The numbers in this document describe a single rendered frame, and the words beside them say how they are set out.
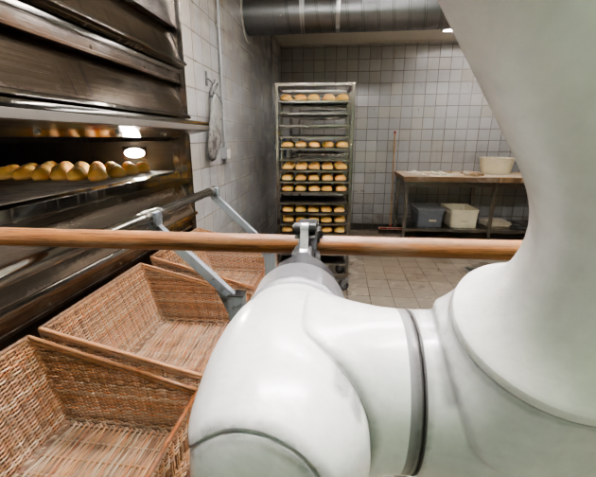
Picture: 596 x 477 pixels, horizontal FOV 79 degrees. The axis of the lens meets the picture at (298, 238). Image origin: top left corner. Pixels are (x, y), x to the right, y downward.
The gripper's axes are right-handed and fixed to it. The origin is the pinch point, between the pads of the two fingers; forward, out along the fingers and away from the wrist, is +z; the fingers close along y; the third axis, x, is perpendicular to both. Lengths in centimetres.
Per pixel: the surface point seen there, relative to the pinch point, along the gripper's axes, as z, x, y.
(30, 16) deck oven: 51, -79, -48
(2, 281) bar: -9.5, -43.0, 3.6
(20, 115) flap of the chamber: 24, -65, -21
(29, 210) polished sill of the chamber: 38, -79, 3
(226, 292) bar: 34.1, -24.1, 23.7
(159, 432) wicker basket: 24, -42, 61
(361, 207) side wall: 494, 52, 83
